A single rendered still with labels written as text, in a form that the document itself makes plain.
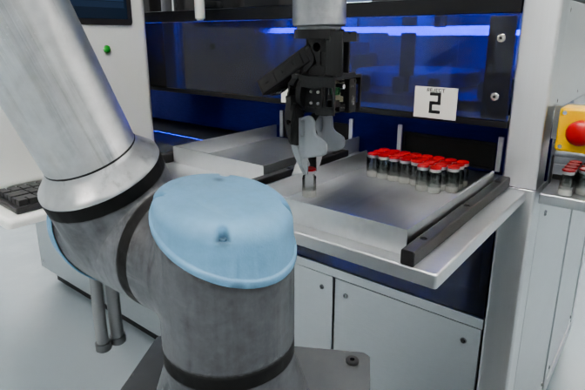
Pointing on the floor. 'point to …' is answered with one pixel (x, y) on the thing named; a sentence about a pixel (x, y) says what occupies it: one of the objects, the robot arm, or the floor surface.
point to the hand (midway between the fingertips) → (306, 164)
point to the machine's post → (526, 159)
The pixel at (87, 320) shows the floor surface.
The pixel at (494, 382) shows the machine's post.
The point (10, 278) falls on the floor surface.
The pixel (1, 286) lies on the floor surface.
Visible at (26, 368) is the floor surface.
